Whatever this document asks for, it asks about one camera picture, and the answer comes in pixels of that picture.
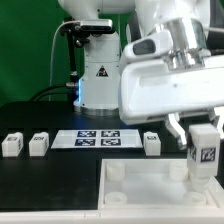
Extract camera on black mount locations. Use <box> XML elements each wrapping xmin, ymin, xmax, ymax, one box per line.
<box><xmin>59</xmin><ymin>17</ymin><xmax>115</xmax><ymax>82</ymax></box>

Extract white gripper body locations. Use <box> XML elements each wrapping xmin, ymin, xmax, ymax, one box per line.
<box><xmin>119</xmin><ymin>56</ymin><xmax>224</xmax><ymax>125</ymax></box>

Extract white sheet with markers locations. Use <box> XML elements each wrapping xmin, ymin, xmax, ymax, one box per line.
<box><xmin>51</xmin><ymin>129</ymin><xmax>142</xmax><ymax>149</ymax></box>

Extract white square table top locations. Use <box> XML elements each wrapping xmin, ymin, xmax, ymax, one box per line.
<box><xmin>98</xmin><ymin>159</ymin><xmax>217</xmax><ymax>209</ymax></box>

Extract grey camera cable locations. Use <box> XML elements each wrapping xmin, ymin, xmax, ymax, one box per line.
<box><xmin>48</xmin><ymin>20</ymin><xmax>73</xmax><ymax>102</ymax></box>

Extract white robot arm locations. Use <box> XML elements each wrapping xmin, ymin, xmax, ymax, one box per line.
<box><xmin>58</xmin><ymin>0</ymin><xmax>224</xmax><ymax>146</ymax></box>

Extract black base cables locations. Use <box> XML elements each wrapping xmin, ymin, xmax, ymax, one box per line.
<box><xmin>28</xmin><ymin>81</ymin><xmax>81</xmax><ymax>102</ymax></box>

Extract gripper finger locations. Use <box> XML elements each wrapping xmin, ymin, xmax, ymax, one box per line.
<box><xmin>165</xmin><ymin>113</ymin><xmax>187</xmax><ymax>150</ymax></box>
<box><xmin>209</xmin><ymin>107</ymin><xmax>224</xmax><ymax>139</ymax></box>

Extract white L-shaped obstacle wall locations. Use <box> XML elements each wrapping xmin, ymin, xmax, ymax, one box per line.
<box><xmin>206</xmin><ymin>177</ymin><xmax>224</xmax><ymax>209</ymax></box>

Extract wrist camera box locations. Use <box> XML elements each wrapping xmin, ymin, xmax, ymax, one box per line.
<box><xmin>119</xmin><ymin>29</ymin><xmax>174</xmax><ymax>71</ymax></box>

